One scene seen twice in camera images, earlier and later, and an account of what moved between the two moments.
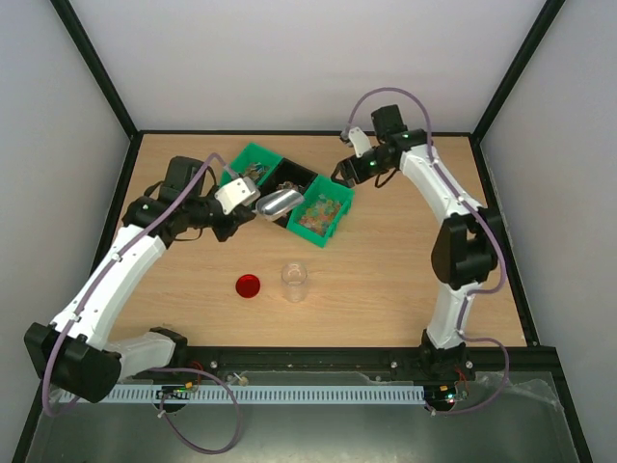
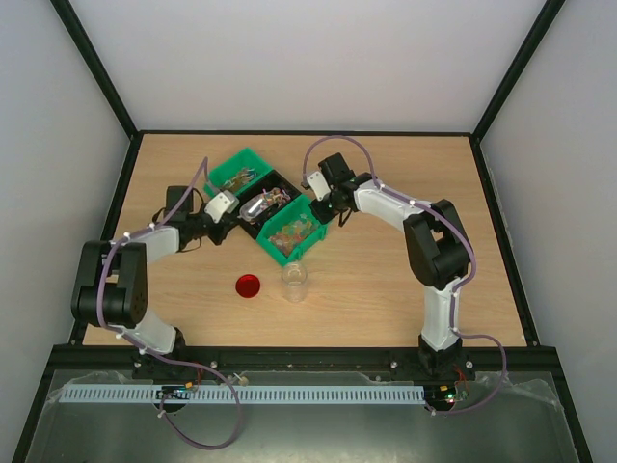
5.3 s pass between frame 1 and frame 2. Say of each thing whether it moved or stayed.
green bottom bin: moved
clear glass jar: stayed
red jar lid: stayed
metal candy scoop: moved
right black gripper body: moved
